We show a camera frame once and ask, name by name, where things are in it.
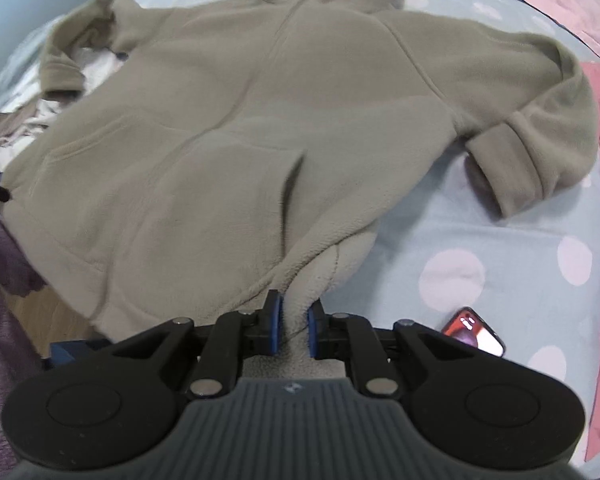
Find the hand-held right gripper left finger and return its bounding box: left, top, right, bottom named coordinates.
left=107, top=290, right=284, bottom=401

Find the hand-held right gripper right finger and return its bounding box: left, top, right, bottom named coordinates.
left=306, top=300, right=481, bottom=401

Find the beige fleece hoodie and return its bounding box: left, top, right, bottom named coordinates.
left=0, top=0, right=600, bottom=381

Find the purple fleece clothing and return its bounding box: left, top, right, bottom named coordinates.
left=0, top=205, right=46, bottom=466

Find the smartphone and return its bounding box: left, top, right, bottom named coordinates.
left=440, top=306, right=506, bottom=358

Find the bed with polka dot sheet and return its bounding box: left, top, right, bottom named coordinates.
left=0, top=0, right=600, bottom=396

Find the pink pillow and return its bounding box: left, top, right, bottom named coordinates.
left=517, top=0, right=600, bottom=67

